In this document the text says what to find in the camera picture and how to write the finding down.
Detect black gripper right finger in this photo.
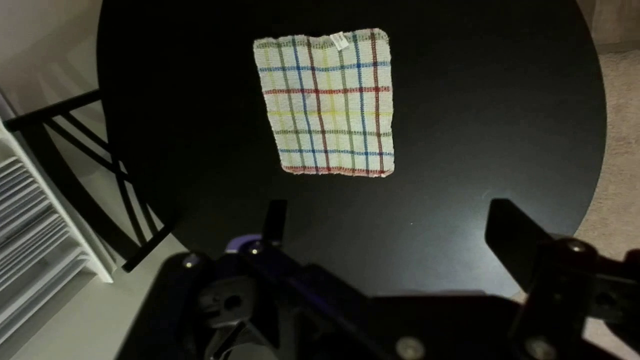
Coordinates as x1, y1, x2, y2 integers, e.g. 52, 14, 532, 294
485, 196, 640, 360

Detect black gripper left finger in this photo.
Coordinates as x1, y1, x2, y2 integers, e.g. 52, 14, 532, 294
118, 198, 402, 360

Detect plaid checked dish towel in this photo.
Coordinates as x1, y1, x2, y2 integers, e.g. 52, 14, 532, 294
251, 27, 396, 181

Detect round black dining table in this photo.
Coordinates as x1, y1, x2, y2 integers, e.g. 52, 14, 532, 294
96, 0, 609, 303

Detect black wooden chair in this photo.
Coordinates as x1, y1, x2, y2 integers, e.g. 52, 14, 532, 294
2, 89, 177, 275

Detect white slatted shutter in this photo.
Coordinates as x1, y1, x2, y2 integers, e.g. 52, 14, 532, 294
0, 118, 117, 345

